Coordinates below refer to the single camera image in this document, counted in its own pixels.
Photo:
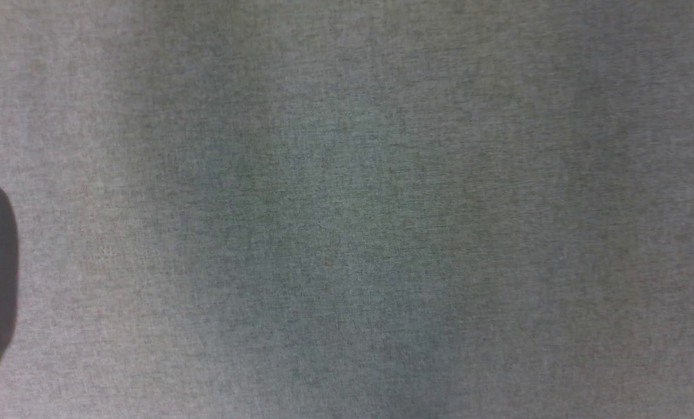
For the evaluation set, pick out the beige grey fabric sofa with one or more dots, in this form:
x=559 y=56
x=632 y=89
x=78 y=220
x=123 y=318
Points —
x=347 y=209

